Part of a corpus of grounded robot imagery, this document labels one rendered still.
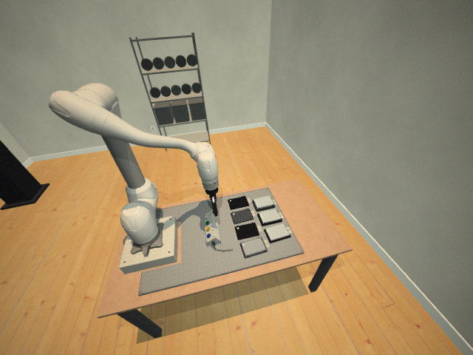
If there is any white operator button panel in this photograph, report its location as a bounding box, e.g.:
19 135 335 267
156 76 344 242
204 210 233 251

